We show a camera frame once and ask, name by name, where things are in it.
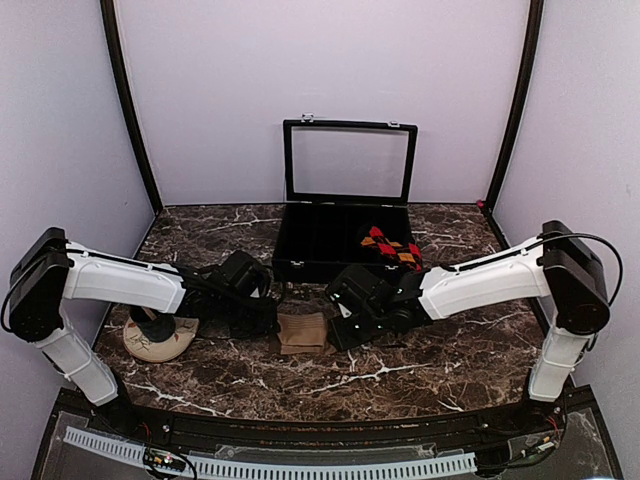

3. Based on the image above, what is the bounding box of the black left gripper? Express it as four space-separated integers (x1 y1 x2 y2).
216 293 280 340

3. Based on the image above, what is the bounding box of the tan brown sock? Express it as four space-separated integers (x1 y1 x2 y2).
269 312 336 355

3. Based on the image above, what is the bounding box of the cream branch-pattern plate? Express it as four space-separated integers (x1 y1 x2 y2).
122 315 199 363

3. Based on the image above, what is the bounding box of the black glass-lid display case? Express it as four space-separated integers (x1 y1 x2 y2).
271 116 418 284

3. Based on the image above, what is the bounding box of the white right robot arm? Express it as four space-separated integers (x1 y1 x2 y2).
326 220 619 434

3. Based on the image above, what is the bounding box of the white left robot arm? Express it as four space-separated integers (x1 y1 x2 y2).
1 228 278 436

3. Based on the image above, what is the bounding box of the red orange argyle sock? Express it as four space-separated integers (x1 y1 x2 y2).
360 226 424 271

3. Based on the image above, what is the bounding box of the dark blue mug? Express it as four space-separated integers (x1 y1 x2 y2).
129 306 176 343

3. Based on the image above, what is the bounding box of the white slotted cable duct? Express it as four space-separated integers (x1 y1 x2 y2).
63 427 478 479

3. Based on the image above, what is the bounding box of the left black frame post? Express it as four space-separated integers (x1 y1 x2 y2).
100 0 164 215

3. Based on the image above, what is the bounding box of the black frame post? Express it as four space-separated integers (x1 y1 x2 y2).
100 0 164 215
484 0 545 214

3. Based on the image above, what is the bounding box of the right black frame post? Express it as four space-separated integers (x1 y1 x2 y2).
484 0 545 214

